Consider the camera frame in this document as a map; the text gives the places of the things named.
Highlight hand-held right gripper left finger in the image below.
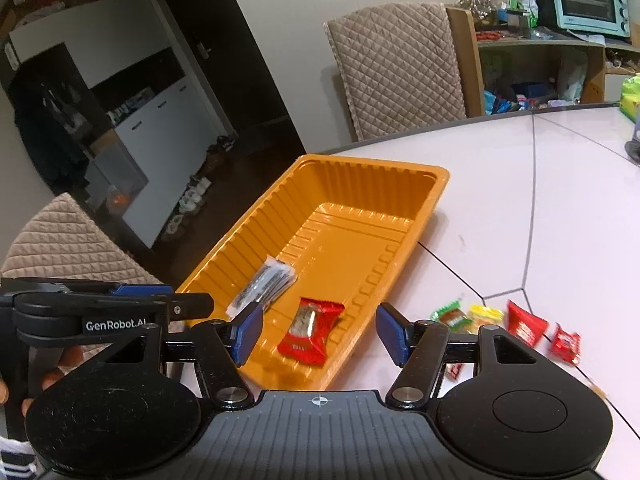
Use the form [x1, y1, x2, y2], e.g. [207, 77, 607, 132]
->
[62, 302, 264, 409]

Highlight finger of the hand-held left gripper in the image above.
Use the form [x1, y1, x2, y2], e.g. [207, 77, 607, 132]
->
[12, 291, 216, 348]
[0, 277, 176, 299]

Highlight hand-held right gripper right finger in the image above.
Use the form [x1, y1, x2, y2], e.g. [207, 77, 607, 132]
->
[376, 302, 551, 409]

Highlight clear black-striped packet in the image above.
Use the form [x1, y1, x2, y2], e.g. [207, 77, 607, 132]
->
[226, 255, 296, 318]

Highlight red snack packet clear window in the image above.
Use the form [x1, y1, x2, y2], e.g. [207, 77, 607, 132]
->
[276, 297, 346, 367]

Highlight green candy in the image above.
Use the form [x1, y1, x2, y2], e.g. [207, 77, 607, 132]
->
[430, 301, 473, 333]

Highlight yellow candy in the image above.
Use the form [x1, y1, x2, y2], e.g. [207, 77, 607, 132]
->
[467, 305, 505, 335]

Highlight orange plastic tray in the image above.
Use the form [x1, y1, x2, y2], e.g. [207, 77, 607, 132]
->
[176, 154, 450, 392]

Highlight red pillow-shaped packet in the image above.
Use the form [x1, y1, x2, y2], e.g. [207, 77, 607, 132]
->
[505, 300, 550, 348]

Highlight red candy with twisted ends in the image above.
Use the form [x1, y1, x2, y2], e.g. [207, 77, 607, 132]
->
[549, 324, 582, 366]

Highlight person's left forearm striped sleeve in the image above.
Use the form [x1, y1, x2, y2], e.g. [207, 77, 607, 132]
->
[0, 432, 40, 478]

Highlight person's left hand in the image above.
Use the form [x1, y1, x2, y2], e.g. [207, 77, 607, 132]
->
[0, 349, 96, 417]

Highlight chair with quilted beige cover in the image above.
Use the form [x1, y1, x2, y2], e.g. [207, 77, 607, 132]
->
[323, 1, 468, 142]
[0, 192, 173, 333]

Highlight pile of shoes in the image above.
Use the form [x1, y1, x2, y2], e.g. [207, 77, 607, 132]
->
[166, 174, 208, 235]

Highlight glass fish tank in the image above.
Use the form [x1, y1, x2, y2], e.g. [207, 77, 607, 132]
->
[84, 135, 151, 223]

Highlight white cabinet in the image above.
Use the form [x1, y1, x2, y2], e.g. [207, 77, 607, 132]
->
[114, 74, 223, 249]

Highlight dark door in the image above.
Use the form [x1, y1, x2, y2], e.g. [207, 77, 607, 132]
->
[152, 0, 307, 157]

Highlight blue box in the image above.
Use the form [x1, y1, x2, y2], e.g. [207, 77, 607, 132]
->
[511, 82, 556, 107]

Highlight white plastic bag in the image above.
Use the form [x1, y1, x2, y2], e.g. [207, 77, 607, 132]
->
[556, 52, 589, 102]

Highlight wooden shelf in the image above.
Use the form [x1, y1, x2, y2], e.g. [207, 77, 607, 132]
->
[445, 4, 640, 117]

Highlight green tissue pack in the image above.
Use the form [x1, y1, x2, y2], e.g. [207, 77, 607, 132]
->
[619, 73, 640, 122]

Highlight clear jar with orange lid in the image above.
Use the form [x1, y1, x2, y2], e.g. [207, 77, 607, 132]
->
[455, 0, 497, 29]

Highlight green packets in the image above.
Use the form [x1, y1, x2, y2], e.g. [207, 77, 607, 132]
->
[506, 0, 540, 29]

